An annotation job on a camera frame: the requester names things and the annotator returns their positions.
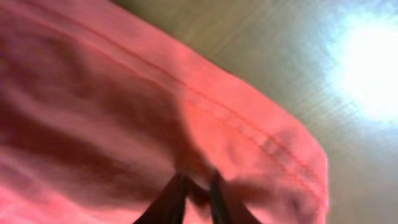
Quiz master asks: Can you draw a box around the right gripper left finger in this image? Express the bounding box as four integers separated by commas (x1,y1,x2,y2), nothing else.
134,174,187,224

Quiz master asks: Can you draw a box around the orange soccer t-shirt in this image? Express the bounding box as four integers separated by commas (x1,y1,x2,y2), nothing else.
1,1,328,223

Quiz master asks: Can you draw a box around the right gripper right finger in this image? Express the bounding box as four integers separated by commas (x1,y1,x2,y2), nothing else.
210,174,260,224

